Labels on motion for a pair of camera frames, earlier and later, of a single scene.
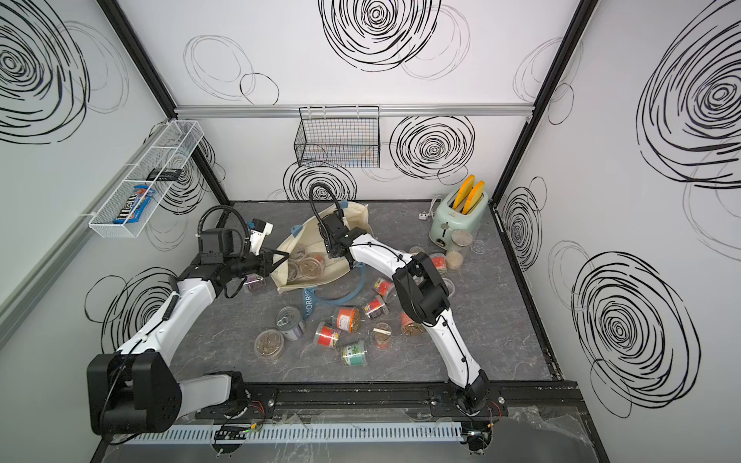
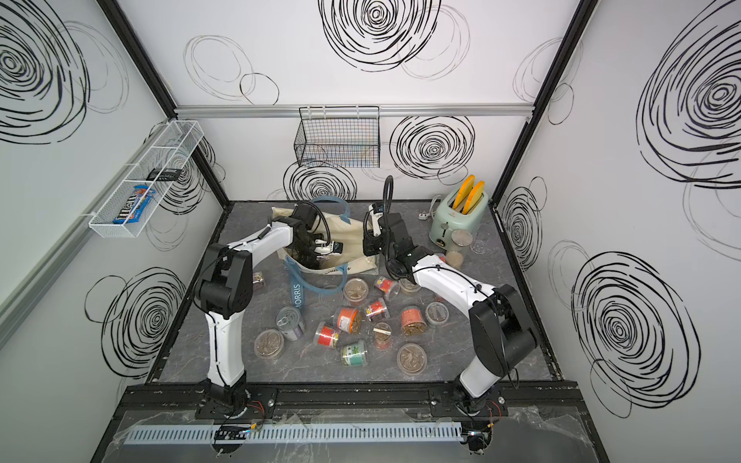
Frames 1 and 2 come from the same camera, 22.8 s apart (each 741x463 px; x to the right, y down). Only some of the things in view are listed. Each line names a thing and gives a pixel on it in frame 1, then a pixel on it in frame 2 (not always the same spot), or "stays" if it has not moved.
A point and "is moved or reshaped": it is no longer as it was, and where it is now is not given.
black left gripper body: [248, 264] -> [307, 257]
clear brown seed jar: [269, 342] stays
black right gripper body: [332, 247] -> [374, 246]
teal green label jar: [354, 355] stays
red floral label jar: [373, 309] stays
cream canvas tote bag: [305, 261] is moved or reshaped
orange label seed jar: [410, 327] stays
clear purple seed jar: [254, 284] stays
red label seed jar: [326, 335] stays
